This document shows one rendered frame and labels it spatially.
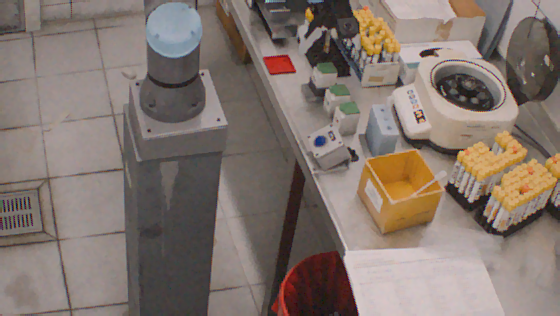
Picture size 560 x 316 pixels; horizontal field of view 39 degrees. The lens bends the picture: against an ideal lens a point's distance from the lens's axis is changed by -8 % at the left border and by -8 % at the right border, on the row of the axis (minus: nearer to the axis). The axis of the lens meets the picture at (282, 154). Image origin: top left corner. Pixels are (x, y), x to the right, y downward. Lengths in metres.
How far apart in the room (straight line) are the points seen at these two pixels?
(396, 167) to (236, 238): 1.13
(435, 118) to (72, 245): 1.39
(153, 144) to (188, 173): 0.14
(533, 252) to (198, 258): 0.86
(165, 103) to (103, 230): 1.13
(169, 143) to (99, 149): 1.34
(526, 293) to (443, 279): 0.20
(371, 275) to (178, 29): 0.63
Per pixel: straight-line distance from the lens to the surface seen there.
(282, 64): 2.17
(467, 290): 1.73
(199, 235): 2.11
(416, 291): 1.70
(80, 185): 3.04
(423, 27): 2.22
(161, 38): 1.74
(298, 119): 2.01
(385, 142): 1.89
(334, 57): 2.19
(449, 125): 1.97
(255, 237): 2.90
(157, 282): 2.22
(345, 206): 1.83
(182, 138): 1.85
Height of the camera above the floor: 2.18
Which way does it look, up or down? 43 degrees down
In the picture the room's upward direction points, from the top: 10 degrees clockwise
